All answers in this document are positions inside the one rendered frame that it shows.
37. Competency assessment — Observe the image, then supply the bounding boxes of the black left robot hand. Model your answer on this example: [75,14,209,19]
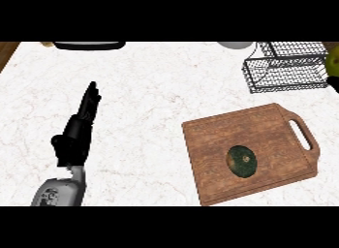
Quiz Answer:
[50,80,103,169]

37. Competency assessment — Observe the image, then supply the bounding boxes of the brown wooden cutting board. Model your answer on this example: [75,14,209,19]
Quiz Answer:
[179,102,321,207]

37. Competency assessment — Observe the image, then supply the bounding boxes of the grey round object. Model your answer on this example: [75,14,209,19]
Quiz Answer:
[216,41,255,50]

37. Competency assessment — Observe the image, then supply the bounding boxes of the black wire tiered basket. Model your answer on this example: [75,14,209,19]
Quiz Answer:
[241,41,331,95]

